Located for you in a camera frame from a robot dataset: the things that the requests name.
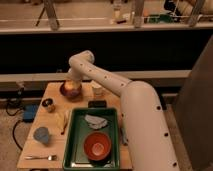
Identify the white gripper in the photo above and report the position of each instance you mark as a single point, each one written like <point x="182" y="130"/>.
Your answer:
<point x="74" y="79"/>

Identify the yellow red apple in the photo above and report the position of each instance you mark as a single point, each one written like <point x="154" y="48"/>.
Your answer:
<point x="72" y="86"/>

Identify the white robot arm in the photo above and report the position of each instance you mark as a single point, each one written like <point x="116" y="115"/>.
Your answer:
<point x="149" y="142"/>

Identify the purple bowl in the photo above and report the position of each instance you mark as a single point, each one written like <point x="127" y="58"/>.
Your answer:
<point x="69" y="94"/>

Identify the orange bowl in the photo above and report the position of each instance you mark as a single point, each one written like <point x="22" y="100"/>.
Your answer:
<point x="97" y="146"/>

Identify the white paper cup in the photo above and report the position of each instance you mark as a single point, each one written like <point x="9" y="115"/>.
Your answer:
<point x="97" y="89"/>

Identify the banana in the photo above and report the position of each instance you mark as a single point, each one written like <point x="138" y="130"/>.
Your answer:
<point x="62" y="121"/>

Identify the grey crumpled cloth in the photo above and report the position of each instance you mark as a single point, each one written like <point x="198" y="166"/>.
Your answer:
<point x="95" y="122"/>

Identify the blue box on floor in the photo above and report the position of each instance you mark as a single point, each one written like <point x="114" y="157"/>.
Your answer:
<point x="30" y="113"/>

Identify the blue plastic cup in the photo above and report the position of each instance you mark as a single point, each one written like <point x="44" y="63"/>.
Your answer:
<point x="42" y="135"/>

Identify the green plastic tray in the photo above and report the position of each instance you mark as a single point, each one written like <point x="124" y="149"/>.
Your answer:
<point x="75" y="158"/>

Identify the blue sponge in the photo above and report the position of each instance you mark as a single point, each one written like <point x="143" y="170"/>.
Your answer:
<point x="124" y="141"/>

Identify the silver fork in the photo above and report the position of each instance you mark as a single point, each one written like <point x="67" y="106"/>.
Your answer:
<point x="49" y="158"/>

